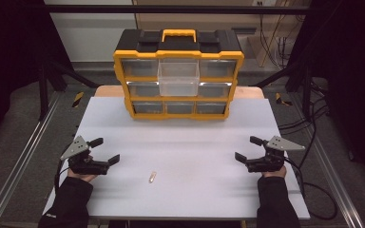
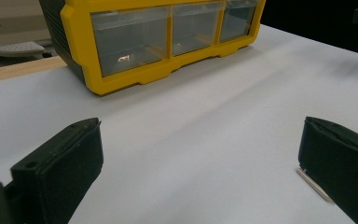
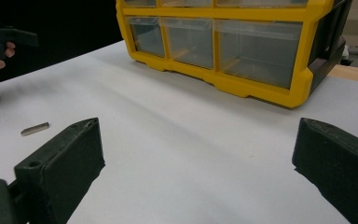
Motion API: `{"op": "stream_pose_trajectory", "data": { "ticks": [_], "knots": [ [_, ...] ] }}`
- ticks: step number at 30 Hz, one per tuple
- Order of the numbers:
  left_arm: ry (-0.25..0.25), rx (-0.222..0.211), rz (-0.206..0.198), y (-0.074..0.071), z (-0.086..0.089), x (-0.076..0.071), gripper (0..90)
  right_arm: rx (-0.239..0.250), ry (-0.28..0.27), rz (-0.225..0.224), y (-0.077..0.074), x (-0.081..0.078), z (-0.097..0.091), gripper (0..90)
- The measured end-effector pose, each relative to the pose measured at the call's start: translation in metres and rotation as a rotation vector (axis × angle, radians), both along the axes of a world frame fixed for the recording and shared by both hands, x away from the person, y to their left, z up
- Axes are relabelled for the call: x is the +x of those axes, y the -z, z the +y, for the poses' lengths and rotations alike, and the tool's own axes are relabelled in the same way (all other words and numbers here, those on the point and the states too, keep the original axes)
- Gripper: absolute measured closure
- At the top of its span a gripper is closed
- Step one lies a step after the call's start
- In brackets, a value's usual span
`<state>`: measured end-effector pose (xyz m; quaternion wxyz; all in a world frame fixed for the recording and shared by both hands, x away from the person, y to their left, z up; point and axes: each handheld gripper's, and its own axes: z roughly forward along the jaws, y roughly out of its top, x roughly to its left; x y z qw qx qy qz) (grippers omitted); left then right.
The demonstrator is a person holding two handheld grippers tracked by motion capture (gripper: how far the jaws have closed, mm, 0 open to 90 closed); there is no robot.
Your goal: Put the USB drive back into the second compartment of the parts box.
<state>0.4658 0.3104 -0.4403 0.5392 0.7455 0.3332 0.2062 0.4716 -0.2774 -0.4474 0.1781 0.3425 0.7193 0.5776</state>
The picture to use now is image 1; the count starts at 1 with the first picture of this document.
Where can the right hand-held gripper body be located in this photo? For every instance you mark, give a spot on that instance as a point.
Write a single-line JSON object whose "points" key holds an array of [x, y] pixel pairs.
{"points": [[266, 164]]}

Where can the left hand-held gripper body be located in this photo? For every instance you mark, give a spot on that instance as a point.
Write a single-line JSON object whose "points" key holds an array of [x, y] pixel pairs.
{"points": [[87, 166]]}

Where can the small metal screw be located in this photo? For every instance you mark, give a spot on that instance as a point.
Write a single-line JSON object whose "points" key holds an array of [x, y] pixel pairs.
{"points": [[152, 177]]}

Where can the clear plastic drawer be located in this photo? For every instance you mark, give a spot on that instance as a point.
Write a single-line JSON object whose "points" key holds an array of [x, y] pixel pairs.
{"points": [[178, 85]]}

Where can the person's left hand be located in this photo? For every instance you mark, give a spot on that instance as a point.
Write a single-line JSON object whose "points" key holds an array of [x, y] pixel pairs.
{"points": [[83, 177]]}

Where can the person's right hand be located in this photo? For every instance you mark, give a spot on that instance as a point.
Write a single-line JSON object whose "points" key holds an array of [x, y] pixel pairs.
{"points": [[275, 174]]}

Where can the yellow black hazard tape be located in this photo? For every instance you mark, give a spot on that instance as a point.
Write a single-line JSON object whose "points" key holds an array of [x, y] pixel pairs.
{"points": [[78, 99], [281, 99]]}

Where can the white foam mat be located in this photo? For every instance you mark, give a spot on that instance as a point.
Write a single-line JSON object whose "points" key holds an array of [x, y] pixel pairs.
{"points": [[187, 183]]}

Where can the black metal stand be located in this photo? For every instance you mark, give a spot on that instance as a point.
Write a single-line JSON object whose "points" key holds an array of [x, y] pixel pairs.
{"points": [[43, 91], [306, 91]]}

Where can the black curtain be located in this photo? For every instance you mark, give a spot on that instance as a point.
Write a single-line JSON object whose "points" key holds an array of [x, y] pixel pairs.
{"points": [[355, 79], [9, 63]]}

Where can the yellow and black organizer cabinet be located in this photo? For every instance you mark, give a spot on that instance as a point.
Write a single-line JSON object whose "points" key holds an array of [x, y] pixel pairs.
{"points": [[177, 47]]}

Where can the black metal crossbar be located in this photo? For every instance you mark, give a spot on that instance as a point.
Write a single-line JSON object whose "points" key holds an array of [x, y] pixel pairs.
{"points": [[171, 9]]}

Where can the aluminium rail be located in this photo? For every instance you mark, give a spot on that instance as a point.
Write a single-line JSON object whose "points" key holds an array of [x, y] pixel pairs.
{"points": [[19, 158], [336, 183]]}

